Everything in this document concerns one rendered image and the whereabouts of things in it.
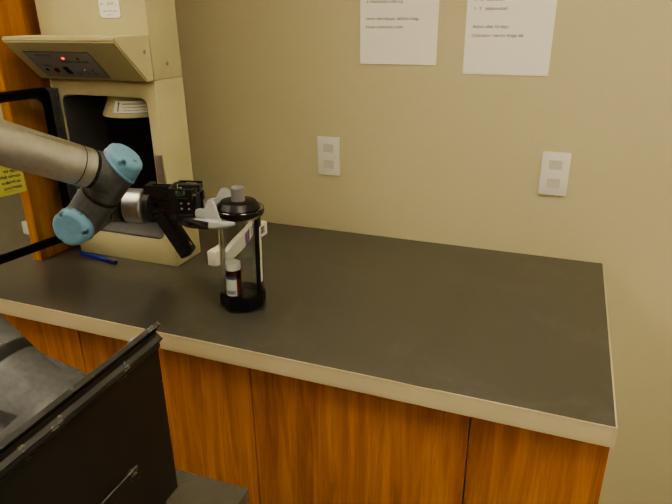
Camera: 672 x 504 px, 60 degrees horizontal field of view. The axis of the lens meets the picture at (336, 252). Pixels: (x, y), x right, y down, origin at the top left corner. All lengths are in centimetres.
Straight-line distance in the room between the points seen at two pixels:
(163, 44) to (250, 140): 49
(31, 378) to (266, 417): 67
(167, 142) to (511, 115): 87
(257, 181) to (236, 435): 85
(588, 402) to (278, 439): 62
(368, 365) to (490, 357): 24
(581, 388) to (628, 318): 67
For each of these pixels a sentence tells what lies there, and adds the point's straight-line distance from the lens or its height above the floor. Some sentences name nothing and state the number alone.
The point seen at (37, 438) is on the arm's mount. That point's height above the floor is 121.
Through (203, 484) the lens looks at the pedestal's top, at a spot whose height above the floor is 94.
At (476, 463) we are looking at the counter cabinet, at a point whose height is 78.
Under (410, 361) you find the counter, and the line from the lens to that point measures 114.
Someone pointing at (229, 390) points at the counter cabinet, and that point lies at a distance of 130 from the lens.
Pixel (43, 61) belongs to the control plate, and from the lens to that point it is 159.
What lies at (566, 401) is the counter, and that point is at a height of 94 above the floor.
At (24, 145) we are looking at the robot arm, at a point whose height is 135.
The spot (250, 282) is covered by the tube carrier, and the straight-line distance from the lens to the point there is 129.
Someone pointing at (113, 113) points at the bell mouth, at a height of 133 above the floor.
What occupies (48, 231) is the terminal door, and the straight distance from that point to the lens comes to 170.
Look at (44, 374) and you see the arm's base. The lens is 72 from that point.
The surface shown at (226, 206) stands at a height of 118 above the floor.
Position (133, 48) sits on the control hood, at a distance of 142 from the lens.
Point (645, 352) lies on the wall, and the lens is 184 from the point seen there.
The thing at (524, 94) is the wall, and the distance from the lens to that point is 161.
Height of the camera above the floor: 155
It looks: 22 degrees down
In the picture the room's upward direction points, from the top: 1 degrees counter-clockwise
